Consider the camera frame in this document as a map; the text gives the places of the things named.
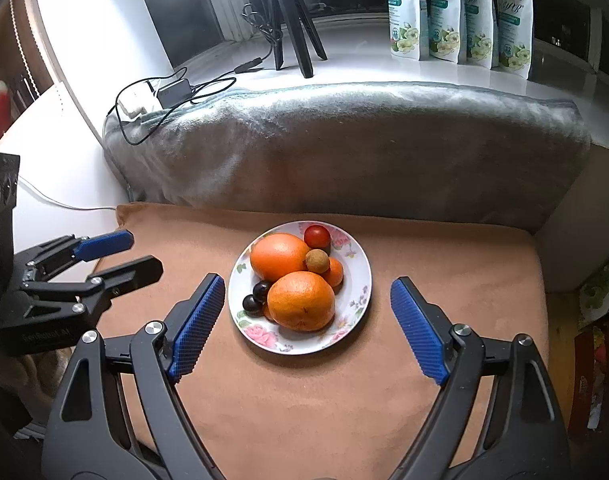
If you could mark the brown longan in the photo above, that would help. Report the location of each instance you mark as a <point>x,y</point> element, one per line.
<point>317,261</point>

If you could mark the smooth large orange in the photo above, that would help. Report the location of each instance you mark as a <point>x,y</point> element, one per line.
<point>277,257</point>

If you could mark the white window frame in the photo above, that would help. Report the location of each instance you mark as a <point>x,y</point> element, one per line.
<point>224,15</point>

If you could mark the rough-skinned large orange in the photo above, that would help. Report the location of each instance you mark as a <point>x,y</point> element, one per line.
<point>301,302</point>

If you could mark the small orange cherry tomato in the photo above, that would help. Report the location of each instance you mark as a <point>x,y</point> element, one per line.
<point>267,314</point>

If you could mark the red cherry tomato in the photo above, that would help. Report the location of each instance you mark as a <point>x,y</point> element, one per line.
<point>317,236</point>

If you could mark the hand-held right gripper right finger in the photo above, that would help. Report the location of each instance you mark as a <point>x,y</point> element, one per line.
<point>419,332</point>

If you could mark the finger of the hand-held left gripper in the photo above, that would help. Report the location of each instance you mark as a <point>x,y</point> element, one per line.
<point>134,270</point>
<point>104,243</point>

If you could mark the dark purple cherry tomato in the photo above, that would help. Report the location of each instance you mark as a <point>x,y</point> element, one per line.
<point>262,289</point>
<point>252,305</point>

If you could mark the small tangerine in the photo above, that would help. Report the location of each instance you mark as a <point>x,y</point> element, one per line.
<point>335,272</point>

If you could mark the black power adapter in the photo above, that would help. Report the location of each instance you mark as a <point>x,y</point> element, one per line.
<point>173,92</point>

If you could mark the grey fleece blanket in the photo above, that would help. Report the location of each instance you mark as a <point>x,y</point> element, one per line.
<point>334,160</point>

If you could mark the floral white plate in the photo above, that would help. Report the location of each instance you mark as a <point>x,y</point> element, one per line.
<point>354,285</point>

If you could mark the white power plug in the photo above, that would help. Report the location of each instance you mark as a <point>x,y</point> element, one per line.
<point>134,105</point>

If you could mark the tan blanket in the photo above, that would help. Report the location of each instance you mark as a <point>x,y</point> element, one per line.
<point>309,400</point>

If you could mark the black tripod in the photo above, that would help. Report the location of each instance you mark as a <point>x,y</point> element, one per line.
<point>299,30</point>

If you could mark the brown cardboard box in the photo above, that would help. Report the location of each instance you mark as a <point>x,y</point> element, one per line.
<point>591,380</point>

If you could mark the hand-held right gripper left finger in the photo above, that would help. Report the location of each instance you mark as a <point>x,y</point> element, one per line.
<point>197,330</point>

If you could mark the white floral refill pouch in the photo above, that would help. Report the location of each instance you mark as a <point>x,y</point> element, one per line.
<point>407,15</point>
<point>447,20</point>
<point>514,30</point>
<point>479,25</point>

